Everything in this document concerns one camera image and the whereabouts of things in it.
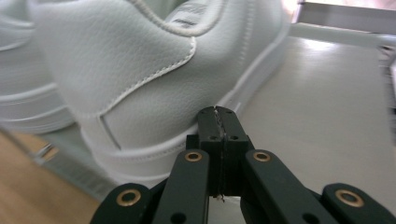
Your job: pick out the white sneaker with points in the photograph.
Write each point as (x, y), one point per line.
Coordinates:
(25, 93)
(124, 77)

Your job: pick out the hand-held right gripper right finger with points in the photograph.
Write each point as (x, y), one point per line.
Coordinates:
(234, 146)

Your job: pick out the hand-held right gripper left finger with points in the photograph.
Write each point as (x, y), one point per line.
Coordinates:
(208, 146)

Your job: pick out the metal two-tier shoe rack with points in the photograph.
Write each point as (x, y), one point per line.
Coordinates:
(311, 109)

